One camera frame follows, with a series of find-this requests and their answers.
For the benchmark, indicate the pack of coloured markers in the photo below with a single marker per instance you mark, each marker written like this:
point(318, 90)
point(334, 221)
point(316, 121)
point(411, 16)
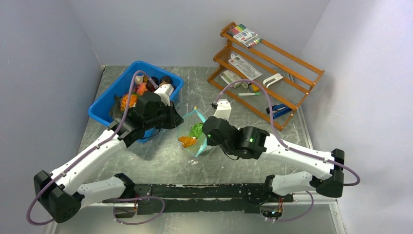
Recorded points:
point(245, 36)

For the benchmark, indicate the green napa cabbage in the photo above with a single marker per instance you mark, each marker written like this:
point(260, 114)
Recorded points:
point(196, 130)

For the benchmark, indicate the blue plastic bin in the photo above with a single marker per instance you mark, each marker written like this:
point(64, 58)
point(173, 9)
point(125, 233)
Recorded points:
point(109, 97)

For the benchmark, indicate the green white box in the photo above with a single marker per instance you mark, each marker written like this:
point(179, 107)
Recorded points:
point(231, 77)

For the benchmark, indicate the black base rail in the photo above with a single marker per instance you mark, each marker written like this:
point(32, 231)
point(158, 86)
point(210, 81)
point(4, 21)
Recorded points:
point(185, 198)

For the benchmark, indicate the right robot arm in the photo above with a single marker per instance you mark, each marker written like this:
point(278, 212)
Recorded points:
point(318, 169)

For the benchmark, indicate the pink peach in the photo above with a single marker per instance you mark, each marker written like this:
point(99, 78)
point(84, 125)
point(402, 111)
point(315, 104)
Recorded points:
point(141, 88)

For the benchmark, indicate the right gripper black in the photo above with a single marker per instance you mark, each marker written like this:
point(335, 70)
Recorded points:
point(210, 143)

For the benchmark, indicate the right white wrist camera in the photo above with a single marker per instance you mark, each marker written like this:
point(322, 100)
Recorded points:
point(222, 109)

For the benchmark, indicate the blue stapler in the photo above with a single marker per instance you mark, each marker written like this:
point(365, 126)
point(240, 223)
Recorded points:
point(278, 110)

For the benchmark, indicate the dark mangosteen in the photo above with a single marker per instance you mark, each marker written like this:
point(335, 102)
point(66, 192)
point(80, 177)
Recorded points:
point(152, 84)

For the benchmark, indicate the white stapler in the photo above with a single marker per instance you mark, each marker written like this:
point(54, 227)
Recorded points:
point(272, 80)

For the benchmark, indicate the orange yellow corn piece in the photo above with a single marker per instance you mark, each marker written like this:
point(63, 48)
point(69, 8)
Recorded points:
point(187, 141)

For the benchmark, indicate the green capped white marker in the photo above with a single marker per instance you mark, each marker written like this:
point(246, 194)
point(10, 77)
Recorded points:
point(248, 94)

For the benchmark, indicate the orange wooden shelf rack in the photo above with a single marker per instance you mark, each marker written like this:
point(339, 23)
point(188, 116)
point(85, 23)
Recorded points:
point(299, 79)

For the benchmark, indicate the packaged item in blister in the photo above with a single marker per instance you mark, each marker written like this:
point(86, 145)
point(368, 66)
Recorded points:
point(244, 67)

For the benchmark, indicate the clear zip top bag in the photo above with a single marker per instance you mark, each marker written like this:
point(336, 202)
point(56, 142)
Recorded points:
point(195, 116)

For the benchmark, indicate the dark plum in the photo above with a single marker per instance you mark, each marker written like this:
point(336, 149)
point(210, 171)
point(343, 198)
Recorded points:
point(166, 80)

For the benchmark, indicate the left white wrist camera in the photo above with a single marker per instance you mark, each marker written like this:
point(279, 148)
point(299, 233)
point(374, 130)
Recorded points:
point(164, 91)

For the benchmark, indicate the garlic bulb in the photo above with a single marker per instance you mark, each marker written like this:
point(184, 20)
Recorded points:
point(138, 79)

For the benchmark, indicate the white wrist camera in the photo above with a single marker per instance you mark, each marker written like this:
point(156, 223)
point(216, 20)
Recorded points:
point(164, 91)
point(222, 109)

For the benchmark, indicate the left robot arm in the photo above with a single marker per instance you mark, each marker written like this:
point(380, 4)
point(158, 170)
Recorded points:
point(63, 192)

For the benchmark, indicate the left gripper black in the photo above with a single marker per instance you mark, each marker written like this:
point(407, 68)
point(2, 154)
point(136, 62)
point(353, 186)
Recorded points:
point(174, 117)

